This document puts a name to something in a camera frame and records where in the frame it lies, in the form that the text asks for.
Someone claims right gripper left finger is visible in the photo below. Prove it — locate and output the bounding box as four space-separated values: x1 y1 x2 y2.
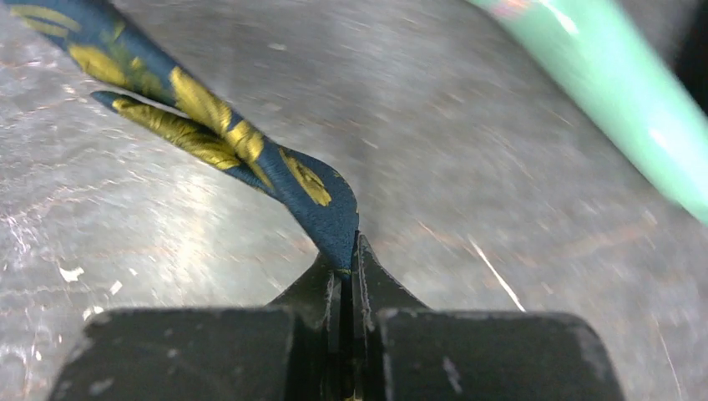
49 256 341 400

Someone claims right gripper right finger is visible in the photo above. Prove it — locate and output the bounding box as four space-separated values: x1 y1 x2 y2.
351 235 625 400

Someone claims navy yellow floral tie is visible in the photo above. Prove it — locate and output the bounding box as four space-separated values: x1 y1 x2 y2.
8 1 359 274

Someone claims mint green flashlight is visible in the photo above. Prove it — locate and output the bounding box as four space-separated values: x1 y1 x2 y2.
478 1 707 222

